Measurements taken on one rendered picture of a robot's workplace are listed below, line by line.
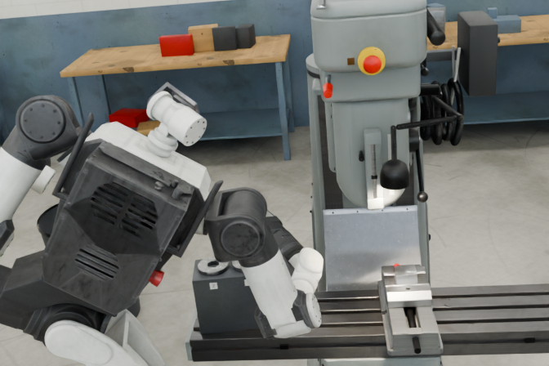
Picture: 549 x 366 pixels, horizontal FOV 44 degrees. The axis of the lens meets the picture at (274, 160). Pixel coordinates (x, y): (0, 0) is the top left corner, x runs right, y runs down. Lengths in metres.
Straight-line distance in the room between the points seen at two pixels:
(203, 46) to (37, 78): 1.78
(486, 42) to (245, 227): 0.98
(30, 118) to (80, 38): 5.13
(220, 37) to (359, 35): 4.11
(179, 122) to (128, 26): 4.97
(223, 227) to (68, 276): 0.31
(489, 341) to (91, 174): 1.28
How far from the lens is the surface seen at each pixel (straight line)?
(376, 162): 1.73
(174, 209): 1.22
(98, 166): 1.22
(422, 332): 1.91
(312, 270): 1.71
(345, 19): 1.52
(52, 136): 1.34
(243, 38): 5.60
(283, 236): 1.83
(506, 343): 2.08
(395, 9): 1.52
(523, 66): 6.34
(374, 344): 2.05
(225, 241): 1.34
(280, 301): 1.46
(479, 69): 2.03
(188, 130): 1.34
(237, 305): 2.02
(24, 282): 1.48
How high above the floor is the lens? 2.16
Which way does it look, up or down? 23 degrees down
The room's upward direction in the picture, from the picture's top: 6 degrees counter-clockwise
